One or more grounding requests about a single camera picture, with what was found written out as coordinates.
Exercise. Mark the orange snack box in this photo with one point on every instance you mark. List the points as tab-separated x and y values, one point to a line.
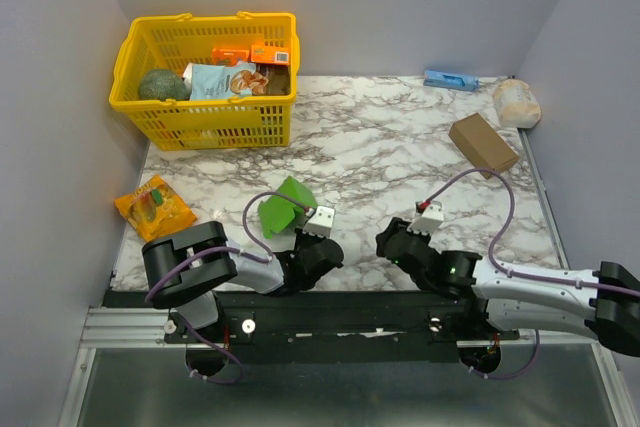
229	57

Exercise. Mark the green round melon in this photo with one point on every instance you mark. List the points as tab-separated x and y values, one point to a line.
161	85

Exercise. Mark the brown cardboard box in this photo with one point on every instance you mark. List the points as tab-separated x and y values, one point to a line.
482	146

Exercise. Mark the green paper box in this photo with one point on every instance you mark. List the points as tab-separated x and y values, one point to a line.
278	215

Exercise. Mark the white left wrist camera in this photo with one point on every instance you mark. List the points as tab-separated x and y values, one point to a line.
319	221

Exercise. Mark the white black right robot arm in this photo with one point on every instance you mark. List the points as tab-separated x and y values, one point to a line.
601	304

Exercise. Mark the yellow plastic shopping basket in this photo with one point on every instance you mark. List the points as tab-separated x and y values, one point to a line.
175	41

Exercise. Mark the light blue carton box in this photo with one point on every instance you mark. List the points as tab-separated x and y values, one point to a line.
451	81

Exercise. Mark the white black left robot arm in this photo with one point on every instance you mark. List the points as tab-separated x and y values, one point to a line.
184	268

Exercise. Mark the light blue snack pouch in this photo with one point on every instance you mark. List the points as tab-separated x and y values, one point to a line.
212	82

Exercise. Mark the orange barcode box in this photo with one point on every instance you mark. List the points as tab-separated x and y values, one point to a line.
272	55

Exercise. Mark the orange candy bag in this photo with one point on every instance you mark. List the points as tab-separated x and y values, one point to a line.
155	210

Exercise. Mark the beige wrapped paper bag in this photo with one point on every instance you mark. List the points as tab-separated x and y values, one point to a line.
516	105

